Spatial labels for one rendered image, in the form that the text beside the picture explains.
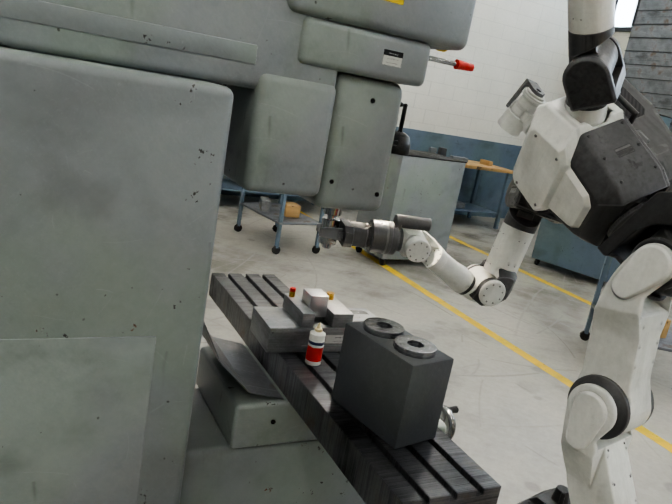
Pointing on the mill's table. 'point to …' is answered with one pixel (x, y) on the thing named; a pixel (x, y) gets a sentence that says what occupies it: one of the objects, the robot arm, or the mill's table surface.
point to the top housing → (400, 18)
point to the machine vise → (296, 326)
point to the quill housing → (358, 143)
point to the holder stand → (391, 381)
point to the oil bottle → (315, 346)
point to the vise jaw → (337, 314)
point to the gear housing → (362, 52)
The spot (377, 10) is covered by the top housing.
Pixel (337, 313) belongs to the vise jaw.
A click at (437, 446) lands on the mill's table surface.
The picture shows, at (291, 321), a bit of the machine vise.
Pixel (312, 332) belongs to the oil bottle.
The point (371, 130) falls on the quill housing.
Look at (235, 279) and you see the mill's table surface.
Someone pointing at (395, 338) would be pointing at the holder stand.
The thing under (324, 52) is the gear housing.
